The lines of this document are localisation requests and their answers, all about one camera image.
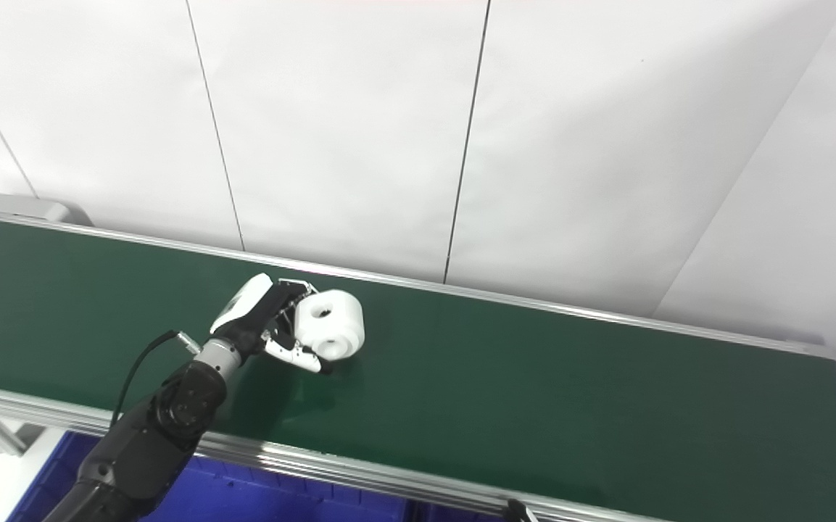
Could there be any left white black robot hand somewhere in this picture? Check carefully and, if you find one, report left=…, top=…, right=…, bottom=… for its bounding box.
left=210, top=273, right=333, bottom=375

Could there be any white cylindrical part with holes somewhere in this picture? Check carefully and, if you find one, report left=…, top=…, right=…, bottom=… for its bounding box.
left=294, top=289, right=366, bottom=360

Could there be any blue plastic bin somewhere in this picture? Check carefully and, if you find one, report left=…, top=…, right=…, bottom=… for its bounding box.
left=407, top=499, right=507, bottom=522
left=6, top=431, right=408, bottom=522

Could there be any grey conveyor end cover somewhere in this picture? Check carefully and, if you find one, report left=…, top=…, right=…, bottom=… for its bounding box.
left=0, top=193, right=94, bottom=227

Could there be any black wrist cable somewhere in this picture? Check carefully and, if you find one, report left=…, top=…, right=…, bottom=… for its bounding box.
left=109, top=330, right=181, bottom=430

